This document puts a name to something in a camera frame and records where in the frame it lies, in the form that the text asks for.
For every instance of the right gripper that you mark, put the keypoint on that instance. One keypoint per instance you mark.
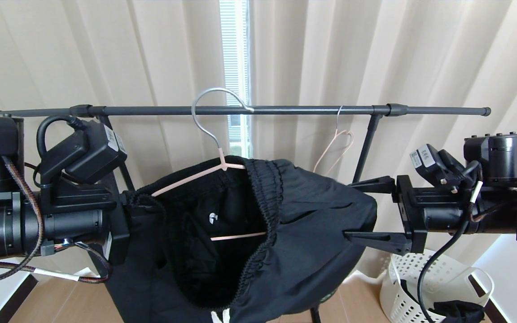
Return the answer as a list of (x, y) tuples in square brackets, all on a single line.
[(438, 215)]

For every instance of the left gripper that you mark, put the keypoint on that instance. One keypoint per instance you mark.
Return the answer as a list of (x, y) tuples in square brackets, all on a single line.
[(74, 226)]

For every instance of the black shorts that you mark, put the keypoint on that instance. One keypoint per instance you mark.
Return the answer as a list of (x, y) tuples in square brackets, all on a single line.
[(312, 233)]

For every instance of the pink clothes hanger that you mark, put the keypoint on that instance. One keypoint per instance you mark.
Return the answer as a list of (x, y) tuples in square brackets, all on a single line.
[(326, 152), (223, 165)]

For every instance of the black short-sleeved shirt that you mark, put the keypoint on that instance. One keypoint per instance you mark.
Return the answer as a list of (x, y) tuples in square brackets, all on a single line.
[(458, 312)]

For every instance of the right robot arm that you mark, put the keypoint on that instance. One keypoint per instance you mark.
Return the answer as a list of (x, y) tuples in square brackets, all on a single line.
[(494, 157)]

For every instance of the white laundry basket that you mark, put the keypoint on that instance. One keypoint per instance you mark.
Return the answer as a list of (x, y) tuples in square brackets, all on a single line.
[(402, 269)]

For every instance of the black clothes rack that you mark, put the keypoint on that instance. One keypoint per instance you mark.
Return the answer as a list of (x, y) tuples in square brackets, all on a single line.
[(308, 109)]

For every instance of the beige curtain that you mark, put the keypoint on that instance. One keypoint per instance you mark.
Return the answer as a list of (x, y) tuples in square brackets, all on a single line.
[(352, 54), (106, 54)]

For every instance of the window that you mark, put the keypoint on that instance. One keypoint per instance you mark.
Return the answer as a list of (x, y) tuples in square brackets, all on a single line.
[(235, 45)]

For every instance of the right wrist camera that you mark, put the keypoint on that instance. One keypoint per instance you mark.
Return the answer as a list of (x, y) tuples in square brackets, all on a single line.
[(438, 168)]

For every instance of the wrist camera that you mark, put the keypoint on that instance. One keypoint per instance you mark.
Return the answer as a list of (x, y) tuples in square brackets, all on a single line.
[(438, 168), (92, 152)]

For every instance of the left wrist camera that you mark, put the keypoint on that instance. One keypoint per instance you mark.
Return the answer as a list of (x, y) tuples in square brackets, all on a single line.
[(92, 152)]

